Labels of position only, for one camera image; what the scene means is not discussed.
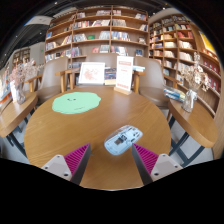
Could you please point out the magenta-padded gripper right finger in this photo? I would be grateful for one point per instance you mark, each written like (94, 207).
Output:
(148, 160)

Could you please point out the green blob-shaped mouse pad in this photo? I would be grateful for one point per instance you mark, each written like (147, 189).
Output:
(76, 102)

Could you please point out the small white table card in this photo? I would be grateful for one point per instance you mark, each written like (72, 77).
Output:
(13, 92)

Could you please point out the glass vase with beige flowers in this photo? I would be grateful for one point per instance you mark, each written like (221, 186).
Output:
(190, 100)

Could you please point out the white framed floral picture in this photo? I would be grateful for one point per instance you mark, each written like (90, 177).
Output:
(91, 73)

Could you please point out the small distant bookshelf unit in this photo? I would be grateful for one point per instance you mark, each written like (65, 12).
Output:
(21, 57)

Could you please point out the stack of blue magazines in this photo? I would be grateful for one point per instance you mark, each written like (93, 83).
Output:
(174, 94)

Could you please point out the white sign with wooden base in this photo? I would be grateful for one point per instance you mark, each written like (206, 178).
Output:
(124, 73)

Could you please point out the wide wooden bookshelf unit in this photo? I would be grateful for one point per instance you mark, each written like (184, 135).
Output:
(96, 30)

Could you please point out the light blue book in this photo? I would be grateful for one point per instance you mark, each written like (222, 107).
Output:
(138, 68)

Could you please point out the translucent light blue computer mouse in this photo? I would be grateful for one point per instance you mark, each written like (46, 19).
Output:
(121, 140)

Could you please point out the curved wooden bookshelf unit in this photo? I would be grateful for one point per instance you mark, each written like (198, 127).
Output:
(176, 46)

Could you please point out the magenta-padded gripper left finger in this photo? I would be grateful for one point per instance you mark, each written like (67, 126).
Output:
(75, 160)

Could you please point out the wooden side table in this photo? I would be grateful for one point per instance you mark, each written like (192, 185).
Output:
(15, 115)
(193, 123)

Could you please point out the dark blue book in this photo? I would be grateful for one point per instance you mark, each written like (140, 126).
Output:
(110, 76)

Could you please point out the brown padded wooden armchair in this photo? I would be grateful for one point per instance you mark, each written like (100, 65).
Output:
(101, 58)
(151, 83)
(53, 80)

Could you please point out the glass vase with pink flowers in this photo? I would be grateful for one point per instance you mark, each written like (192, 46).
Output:
(20, 95)

